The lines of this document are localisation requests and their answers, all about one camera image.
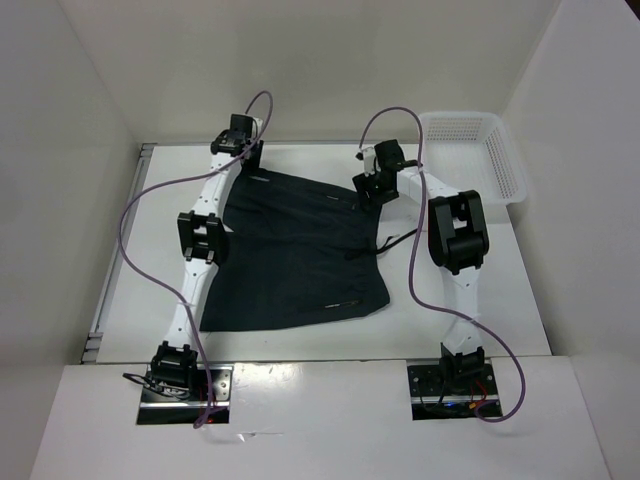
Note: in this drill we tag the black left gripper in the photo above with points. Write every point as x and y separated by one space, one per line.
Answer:
253 164

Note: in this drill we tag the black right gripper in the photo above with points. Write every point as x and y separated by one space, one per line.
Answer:
362 184

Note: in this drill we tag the dark navy shorts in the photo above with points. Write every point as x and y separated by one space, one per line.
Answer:
301 253

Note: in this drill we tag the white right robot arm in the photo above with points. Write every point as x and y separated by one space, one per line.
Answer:
457 240

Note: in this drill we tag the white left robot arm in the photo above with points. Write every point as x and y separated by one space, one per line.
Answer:
179 363

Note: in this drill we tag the white plastic perforated basket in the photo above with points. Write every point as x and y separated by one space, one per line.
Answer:
472 150

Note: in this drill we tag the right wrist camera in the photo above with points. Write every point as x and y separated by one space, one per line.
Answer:
367 155

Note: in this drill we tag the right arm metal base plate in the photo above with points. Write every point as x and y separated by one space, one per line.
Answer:
433 398

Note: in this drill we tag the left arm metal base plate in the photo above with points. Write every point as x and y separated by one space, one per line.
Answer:
161 404

